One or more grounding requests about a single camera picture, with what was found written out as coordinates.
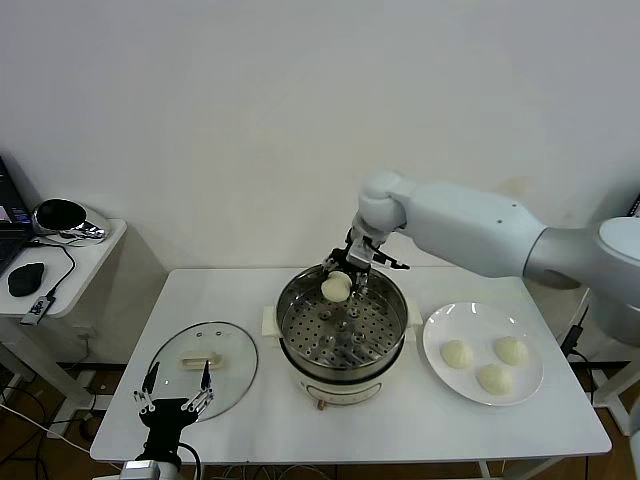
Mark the round white plate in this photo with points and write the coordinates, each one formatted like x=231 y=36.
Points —
x=440 y=325

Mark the dark round floor object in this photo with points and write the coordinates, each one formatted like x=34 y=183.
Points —
x=89 y=427

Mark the black power adapter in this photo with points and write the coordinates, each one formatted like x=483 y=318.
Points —
x=571 y=340

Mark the grey usb hub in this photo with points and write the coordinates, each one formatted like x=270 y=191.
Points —
x=36 y=309

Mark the black computer mouse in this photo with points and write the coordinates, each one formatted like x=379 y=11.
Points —
x=25 y=279

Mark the white wall socket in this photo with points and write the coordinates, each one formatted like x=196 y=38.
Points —
x=86 y=333

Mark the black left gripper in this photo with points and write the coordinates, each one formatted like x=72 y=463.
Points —
x=165 y=415

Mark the white steamed baozi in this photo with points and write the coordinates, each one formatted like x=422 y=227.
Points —
x=495 y=379
x=335 y=289
x=511 y=350
x=456 y=354

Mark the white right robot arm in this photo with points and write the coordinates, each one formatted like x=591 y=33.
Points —
x=465 y=225

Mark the perforated steel steamer basket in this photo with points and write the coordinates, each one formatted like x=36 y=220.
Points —
x=310 y=345

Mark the cream electric cooker base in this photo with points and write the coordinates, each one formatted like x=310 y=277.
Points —
x=340 y=392

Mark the chrome and black headset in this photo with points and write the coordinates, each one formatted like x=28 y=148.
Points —
x=60 y=215

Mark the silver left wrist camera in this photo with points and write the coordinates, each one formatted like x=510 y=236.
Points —
x=142 y=470

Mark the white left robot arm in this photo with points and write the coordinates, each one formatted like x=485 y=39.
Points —
x=171 y=469

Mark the round glass pot lid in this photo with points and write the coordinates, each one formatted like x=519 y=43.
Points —
x=235 y=350

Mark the black open laptop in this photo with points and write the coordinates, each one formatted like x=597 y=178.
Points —
x=7 y=220
x=636 y=205

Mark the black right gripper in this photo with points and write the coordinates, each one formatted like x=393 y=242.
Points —
x=352 y=265

